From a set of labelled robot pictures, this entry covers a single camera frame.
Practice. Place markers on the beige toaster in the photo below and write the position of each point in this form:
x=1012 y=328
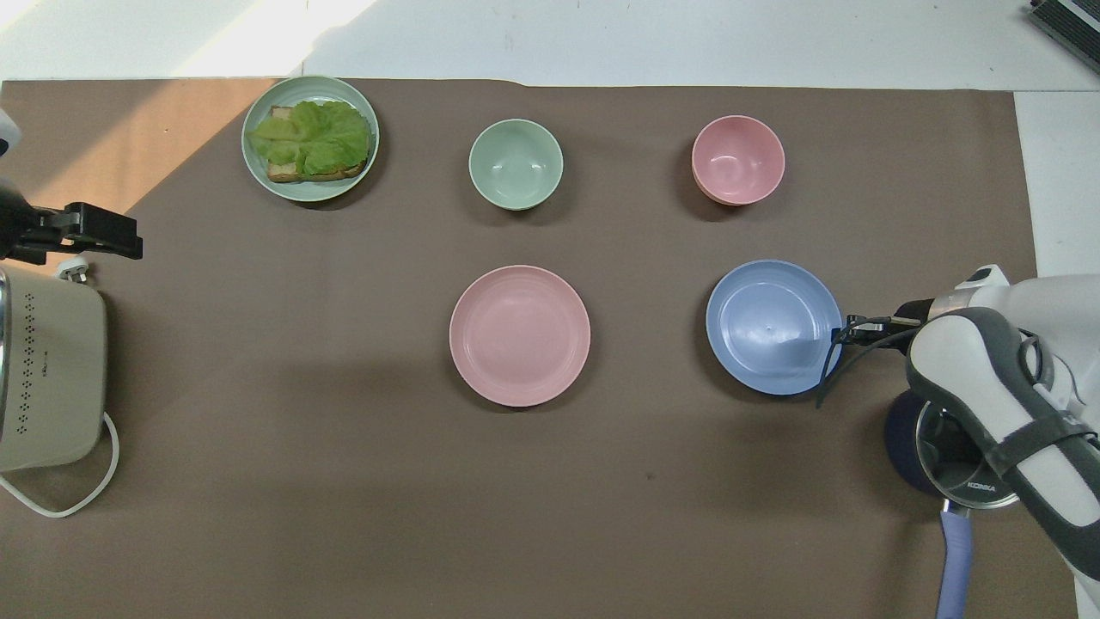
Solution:
x=51 y=370

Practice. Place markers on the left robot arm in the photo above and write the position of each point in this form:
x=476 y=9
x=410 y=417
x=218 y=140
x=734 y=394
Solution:
x=6 y=131

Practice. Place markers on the grey ribbed device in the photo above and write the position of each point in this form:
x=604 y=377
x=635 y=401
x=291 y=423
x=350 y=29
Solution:
x=1070 y=19

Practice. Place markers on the green lettuce leaf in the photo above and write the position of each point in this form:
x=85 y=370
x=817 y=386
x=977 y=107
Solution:
x=314 y=133

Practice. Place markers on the dark blue frying pan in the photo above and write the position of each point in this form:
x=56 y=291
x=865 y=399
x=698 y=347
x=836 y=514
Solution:
x=954 y=559

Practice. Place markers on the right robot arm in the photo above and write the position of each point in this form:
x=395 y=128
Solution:
x=988 y=378

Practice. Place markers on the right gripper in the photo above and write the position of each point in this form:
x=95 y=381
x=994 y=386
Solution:
x=914 y=311

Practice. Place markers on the toast slice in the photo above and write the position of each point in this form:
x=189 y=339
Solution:
x=296 y=174

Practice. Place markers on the light green plate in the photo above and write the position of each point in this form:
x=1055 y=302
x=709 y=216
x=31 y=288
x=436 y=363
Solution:
x=258 y=163

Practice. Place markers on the blue plate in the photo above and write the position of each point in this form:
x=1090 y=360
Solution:
x=769 y=327

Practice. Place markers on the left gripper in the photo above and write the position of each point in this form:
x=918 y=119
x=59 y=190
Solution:
x=13 y=219

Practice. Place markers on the pink bowl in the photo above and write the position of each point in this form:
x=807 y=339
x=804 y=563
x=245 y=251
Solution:
x=737 y=159

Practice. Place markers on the light green bowl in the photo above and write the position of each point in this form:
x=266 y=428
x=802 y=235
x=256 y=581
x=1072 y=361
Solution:
x=516 y=163

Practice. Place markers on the glass pan lid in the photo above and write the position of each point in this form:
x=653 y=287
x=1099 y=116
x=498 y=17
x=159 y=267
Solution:
x=945 y=468

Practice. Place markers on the pink plate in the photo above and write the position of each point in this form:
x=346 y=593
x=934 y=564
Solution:
x=520 y=335

